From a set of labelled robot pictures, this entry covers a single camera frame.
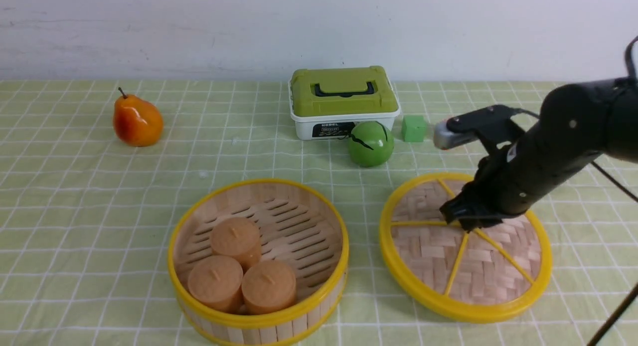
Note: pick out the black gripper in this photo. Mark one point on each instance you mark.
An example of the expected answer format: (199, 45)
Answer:
(488, 199)

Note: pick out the yellow bamboo steamer lid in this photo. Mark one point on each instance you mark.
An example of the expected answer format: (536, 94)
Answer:
(485, 276)

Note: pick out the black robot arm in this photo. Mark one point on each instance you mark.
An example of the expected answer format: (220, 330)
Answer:
(577, 123)

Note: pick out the yellow bamboo steamer basket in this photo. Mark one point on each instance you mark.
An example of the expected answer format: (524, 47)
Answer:
(298, 225)

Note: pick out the green foam cube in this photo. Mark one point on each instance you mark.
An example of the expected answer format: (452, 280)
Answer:
(413, 129)

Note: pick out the green round fruit toy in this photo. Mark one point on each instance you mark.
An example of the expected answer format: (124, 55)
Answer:
(370, 144)

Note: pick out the green lidded storage box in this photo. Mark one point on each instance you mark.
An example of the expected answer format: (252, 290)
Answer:
(327, 103)

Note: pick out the orange steamed bun right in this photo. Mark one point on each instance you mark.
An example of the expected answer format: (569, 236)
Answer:
(268, 287)

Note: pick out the orange steamed bun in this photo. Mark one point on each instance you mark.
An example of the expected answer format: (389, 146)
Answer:
(268, 287)
(216, 283)
(238, 238)

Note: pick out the orange steamed bun top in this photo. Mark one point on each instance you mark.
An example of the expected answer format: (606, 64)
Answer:
(238, 238)

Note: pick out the orange steamed bun left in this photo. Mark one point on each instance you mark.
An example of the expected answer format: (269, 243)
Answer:
(216, 283)

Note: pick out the orange red pear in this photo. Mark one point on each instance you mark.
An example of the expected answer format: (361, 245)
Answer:
(136, 122)

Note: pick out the checked green tablecloth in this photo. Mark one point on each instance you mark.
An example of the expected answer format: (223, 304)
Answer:
(86, 219)

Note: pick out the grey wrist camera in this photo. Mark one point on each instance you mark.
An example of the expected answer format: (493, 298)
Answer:
(491, 126)

